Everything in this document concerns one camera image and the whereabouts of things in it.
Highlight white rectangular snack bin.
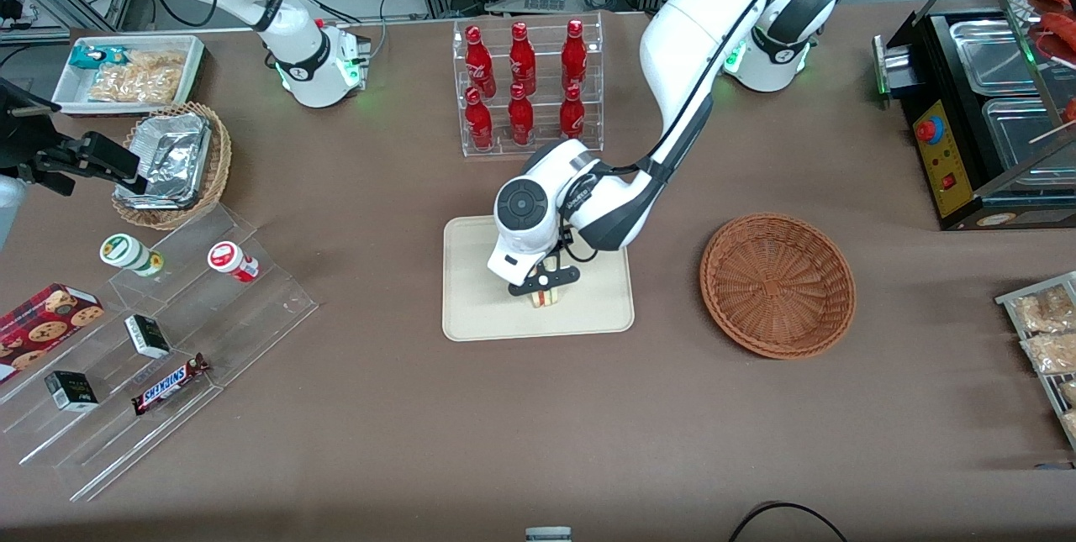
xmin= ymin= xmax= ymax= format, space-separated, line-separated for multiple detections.
xmin=51 ymin=34 xmax=206 ymax=117

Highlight red sausages in warmer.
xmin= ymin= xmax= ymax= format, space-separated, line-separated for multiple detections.
xmin=1032 ymin=0 xmax=1076 ymax=124

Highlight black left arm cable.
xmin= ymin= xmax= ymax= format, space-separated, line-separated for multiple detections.
xmin=555 ymin=0 xmax=837 ymax=264

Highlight clear acrylic stepped shelf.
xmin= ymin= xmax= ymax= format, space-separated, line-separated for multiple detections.
xmin=0 ymin=203 xmax=319 ymax=503

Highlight light wicker basket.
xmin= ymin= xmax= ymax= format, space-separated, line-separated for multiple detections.
xmin=111 ymin=102 xmax=233 ymax=231

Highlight grey wire rack tray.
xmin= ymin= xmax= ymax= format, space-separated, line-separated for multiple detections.
xmin=995 ymin=271 xmax=1076 ymax=451

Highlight green lid cup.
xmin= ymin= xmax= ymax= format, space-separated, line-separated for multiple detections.
xmin=99 ymin=233 xmax=166 ymax=278

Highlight small black box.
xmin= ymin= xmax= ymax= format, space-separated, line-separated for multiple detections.
xmin=44 ymin=370 xmax=100 ymax=413
xmin=124 ymin=313 xmax=172 ymax=360

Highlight Snickers bar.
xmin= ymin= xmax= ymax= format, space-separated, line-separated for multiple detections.
xmin=131 ymin=352 xmax=211 ymax=417

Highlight brown wicker basket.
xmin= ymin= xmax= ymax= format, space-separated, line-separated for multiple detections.
xmin=699 ymin=213 xmax=857 ymax=360

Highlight red cola bottle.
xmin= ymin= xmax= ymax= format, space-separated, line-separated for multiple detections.
xmin=507 ymin=83 xmax=535 ymax=147
xmin=558 ymin=84 xmax=587 ymax=143
xmin=464 ymin=87 xmax=495 ymax=151
xmin=561 ymin=18 xmax=588 ymax=92
xmin=465 ymin=24 xmax=497 ymax=99
xmin=509 ymin=21 xmax=538 ymax=96

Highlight black table cable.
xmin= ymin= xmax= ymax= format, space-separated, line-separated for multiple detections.
xmin=726 ymin=501 xmax=851 ymax=542

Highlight clear acrylic bottle rack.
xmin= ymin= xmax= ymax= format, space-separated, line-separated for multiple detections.
xmin=451 ymin=12 xmax=605 ymax=159

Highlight red cookie box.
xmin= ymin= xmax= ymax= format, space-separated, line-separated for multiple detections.
xmin=0 ymin=282 xmax=106 ymax=384

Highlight aluminium foil container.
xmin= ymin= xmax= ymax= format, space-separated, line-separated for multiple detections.
xmin=115 ymin=112 xmax=212 ymax=210

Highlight steel warmer pan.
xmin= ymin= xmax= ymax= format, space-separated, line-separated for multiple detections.
xmin=948 ymin=18 xmax=1043 ymax=97
xmin=980 ymin=97 xmax=1076 ymax=183

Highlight clear bag of chips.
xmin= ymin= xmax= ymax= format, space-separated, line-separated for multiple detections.
xmin=87 ymin=50 xmax=187 ymax=105

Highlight black food warmer cabinet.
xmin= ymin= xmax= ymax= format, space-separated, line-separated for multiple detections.
xmin=872 ymin=0 xmax=1076 ymax=232

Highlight beige plastic tray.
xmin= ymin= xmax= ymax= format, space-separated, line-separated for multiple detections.
xmin=441 ymin=208 xmax=636 ymax=344

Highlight teal snack packet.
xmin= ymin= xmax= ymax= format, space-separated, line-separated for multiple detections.
xmin=69 ymin=45 xmax=129 ymax=71

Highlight red lid cup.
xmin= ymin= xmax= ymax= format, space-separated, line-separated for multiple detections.
xmin=207 ymin=240 xmax=261 ymax=284

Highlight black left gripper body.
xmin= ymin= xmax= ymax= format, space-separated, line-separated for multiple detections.
xmin=507 ymin=266 xmax=583 ymax=299

